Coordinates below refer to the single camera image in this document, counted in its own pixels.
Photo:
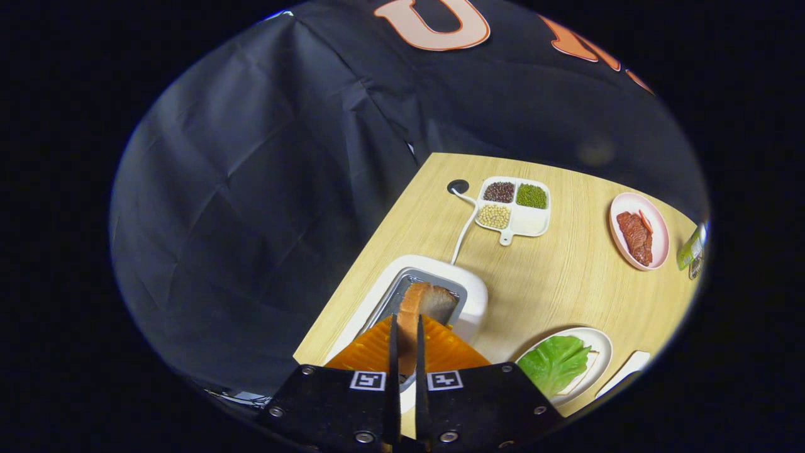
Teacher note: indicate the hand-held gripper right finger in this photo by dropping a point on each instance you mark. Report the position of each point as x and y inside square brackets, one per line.
[484, 409]

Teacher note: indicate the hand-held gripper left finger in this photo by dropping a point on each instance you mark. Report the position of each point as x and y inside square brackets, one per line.
[333, 409]

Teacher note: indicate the green lettuce leaf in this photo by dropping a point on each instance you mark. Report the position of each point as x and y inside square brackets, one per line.
[553, 365]

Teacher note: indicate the brown crust bread slice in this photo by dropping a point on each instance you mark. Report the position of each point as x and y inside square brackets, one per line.
[434, 302]

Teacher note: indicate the cream white toaster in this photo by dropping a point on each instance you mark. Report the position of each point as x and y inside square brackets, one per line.
[473, 296]

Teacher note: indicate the white round plate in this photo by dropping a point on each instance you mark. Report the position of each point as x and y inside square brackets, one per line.
[602, 349]

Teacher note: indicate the white irregular shaped dish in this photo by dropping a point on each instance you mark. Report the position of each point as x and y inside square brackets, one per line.
[622, 374]

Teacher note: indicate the pale soy beans heap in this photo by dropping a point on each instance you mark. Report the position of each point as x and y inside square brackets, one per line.
[494, 216]

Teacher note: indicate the white divided dish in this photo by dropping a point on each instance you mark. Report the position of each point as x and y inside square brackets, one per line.
[531, 220]

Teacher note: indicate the black backdrop cloth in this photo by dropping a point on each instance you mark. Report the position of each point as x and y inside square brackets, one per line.
[251, 220]

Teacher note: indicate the dark red beans heap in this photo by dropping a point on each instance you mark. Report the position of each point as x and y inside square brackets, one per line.
[499, 192]

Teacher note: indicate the green beans heap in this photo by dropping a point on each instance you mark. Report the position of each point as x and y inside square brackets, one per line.
[532, 195]

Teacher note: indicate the brown meat slices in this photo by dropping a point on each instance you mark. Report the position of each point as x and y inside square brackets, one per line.
[635, 239]

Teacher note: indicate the pink plate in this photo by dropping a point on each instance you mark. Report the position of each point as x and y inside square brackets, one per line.
[660, 251]

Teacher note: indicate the red food slice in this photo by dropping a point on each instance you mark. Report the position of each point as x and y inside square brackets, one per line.
[646, 221]

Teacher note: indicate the silver green drink bottle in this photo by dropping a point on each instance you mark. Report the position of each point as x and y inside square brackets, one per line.
[690, 248]

